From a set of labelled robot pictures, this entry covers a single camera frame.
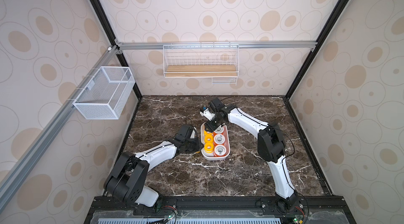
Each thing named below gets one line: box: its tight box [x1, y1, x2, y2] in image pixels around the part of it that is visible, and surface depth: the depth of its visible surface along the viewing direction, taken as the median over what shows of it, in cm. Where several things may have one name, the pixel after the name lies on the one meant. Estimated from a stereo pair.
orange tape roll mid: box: [212, 125, 225, 136], surface depth 96 cm
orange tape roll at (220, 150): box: [213, 144, 227, 158], surface depth 89 cm
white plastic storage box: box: [200, 121, 231, 161], surface depth 91 cm
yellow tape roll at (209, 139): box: [204, 134, 215, 144], surface depth 96 cm
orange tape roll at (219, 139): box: [213, 133, 226, 145], surface depth 94 cm
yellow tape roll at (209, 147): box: [203, 141, 215, 154], surface depth 94 cm
